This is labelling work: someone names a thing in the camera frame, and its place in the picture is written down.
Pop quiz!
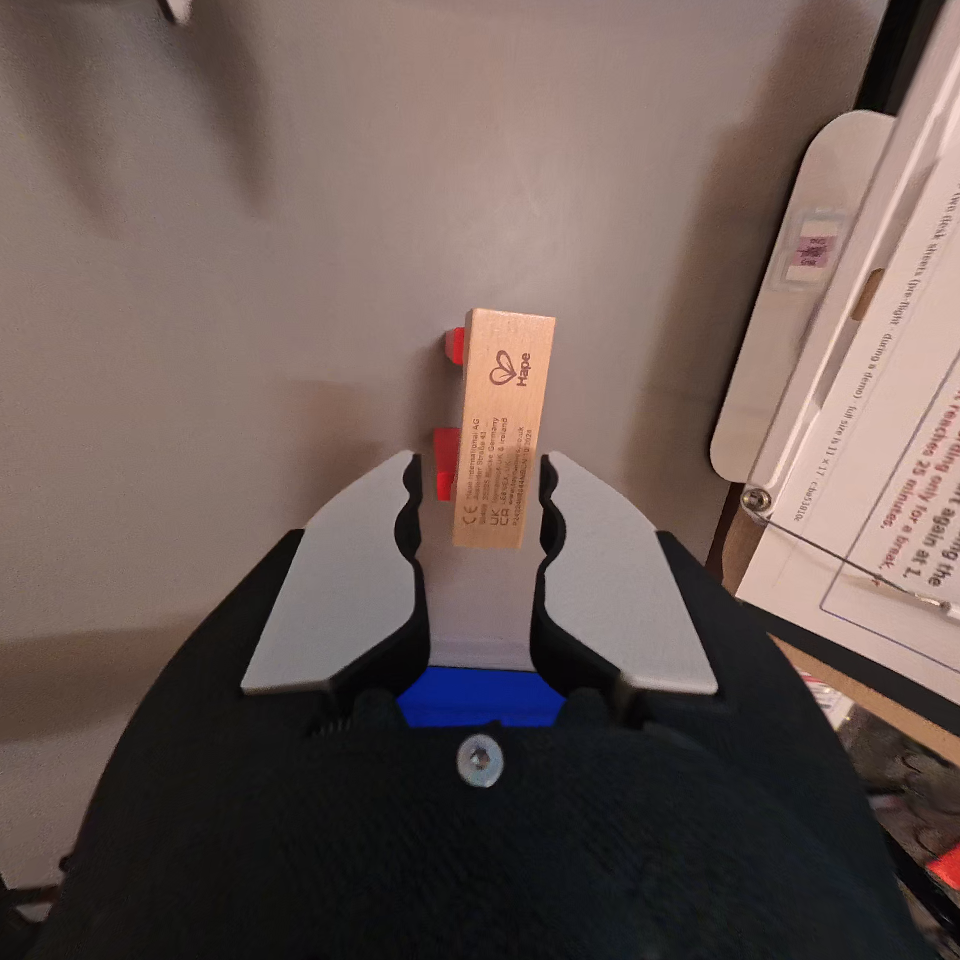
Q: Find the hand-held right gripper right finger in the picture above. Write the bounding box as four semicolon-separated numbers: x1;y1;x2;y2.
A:
529;450;720;702

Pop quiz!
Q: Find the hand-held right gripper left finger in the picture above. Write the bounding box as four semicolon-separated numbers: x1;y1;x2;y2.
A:
240;450;430;699

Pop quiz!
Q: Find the blue plastic bin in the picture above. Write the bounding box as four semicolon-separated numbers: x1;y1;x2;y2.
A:
395;666;567;730

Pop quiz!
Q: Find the printed natural wooden plank block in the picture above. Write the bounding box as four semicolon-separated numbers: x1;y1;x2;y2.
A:
452;307;558;551

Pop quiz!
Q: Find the printed instruction sheet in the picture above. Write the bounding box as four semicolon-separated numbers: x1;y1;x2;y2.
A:
735;0;960;680

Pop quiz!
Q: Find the metal wire paper holder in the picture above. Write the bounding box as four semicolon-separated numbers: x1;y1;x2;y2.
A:
741;486;960;624

